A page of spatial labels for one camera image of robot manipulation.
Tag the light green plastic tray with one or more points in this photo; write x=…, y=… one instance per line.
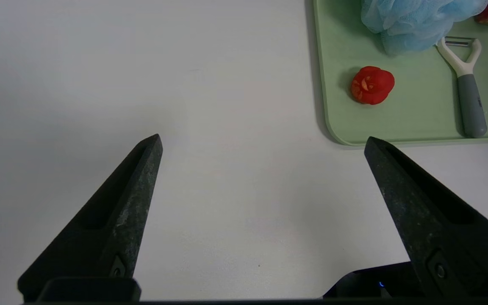
x=417, y=106

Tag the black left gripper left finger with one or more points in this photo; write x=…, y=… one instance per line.
x=100, y=237

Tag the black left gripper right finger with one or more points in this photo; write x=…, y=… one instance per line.
x=447, y=245

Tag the red rubber duck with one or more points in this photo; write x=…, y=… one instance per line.
x=373, y=84

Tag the light blue bath loofah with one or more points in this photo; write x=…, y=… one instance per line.
x=413, y=21

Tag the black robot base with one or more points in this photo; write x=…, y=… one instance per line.
x=362, y=284

